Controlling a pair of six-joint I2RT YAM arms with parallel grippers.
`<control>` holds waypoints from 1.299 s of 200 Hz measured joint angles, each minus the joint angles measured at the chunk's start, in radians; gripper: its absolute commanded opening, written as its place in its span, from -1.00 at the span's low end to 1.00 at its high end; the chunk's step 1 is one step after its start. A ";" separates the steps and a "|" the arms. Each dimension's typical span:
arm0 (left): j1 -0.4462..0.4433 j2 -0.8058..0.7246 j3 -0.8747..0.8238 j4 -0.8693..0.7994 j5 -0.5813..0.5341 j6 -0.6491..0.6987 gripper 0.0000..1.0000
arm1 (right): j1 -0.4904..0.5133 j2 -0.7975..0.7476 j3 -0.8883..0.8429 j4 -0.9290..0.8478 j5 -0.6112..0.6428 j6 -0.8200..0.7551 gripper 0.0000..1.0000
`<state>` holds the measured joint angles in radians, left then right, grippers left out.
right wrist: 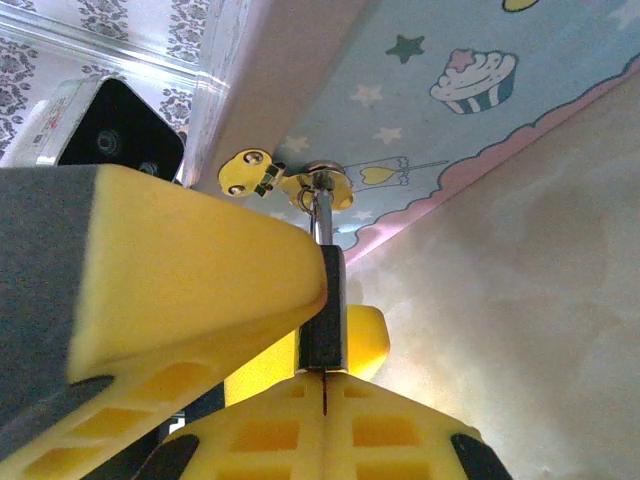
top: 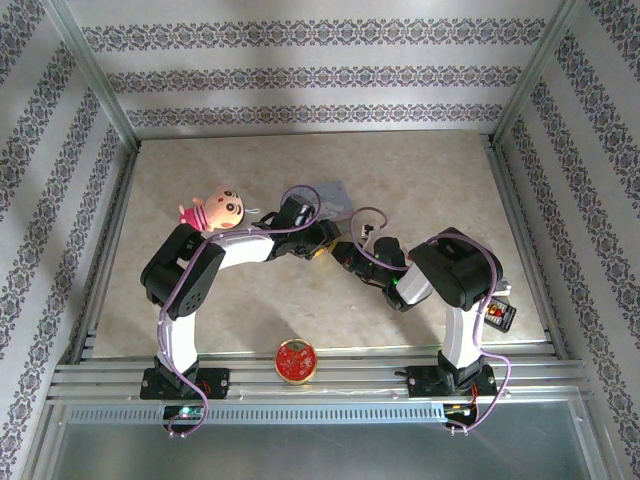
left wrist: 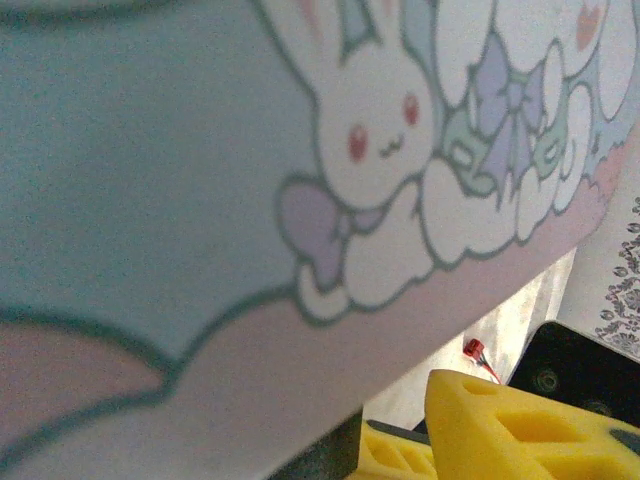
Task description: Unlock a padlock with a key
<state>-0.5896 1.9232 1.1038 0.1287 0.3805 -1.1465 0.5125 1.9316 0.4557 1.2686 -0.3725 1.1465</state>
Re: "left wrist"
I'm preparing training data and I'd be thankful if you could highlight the small connector with red wire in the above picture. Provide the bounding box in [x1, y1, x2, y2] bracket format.
[462, 337, 503, 385]

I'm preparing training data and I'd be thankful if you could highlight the blue cartoon dog tin box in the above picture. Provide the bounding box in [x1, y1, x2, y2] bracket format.
[0, 0, 640, 480]

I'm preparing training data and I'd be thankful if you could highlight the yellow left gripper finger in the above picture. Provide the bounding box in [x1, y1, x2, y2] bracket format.
[424, 369, 640, 480]

